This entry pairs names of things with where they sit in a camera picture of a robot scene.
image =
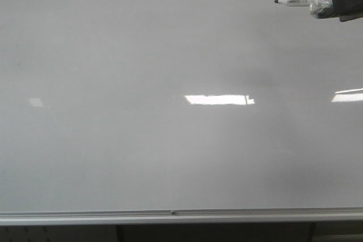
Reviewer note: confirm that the black white whiteboard marker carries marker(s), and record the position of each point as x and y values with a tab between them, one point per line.
319	9

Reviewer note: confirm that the large white whiteboard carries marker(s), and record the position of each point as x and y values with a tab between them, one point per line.
178	111

